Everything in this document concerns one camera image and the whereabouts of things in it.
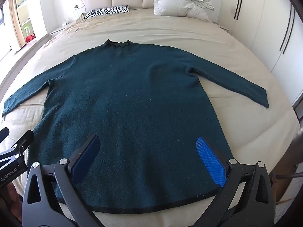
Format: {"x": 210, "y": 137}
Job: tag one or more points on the dark teal knit sweater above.
{"x": 142, "y": 99}

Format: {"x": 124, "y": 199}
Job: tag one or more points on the folded white duvet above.
{"x": 180, "y": 2}

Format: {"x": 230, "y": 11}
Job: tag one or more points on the white nightstand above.
{"x": 58, "y": 30}

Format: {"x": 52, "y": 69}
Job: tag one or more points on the green plastic item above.
{"x": 26, "y": 28}

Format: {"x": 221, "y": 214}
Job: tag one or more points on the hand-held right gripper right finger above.
{"x": 210, "y": 163}

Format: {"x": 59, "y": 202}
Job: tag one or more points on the bed with beige sheet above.
{"x": 165, "y": 26}

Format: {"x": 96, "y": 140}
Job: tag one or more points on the white wall socket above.
{"x": 78, "y": 5}

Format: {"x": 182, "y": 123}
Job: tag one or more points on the white wall shelf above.
{"x": 23, "y": 11}

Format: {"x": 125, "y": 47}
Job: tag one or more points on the zebra print pillow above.
{"x": 106, "y": 11}

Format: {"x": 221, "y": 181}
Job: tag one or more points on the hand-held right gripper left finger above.
{"x": 86, "y": 156}

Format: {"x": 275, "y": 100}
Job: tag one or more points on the red box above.
{"x": 30, "y": 38}

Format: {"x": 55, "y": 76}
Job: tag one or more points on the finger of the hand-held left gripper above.
{"x": 23, "y": 141}
{"x": 4, "y": 133}

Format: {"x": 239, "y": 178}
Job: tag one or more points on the tan curtain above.
{"x": 16, "y": 28}

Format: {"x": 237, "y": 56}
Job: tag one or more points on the dark framed window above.
{"x": 3, "y": 28}

